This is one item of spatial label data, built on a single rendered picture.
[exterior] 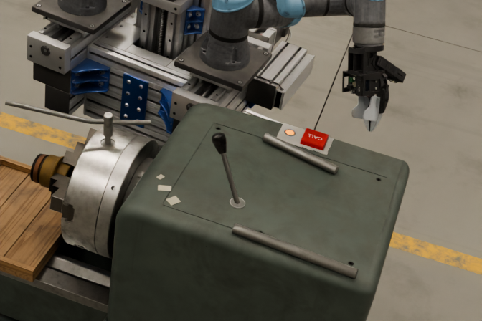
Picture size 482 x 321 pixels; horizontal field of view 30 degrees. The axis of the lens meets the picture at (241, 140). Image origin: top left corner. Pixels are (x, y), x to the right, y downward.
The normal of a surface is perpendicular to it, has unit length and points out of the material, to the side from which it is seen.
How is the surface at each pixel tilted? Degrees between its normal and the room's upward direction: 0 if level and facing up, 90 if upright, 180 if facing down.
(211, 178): 0
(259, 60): 0
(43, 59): 90
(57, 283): 0
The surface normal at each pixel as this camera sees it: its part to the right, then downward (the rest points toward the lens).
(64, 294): -0.31, 0.54
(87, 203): -0.21, 0.13
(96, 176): -0.07, -0.28
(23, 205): 0.14, -0.79
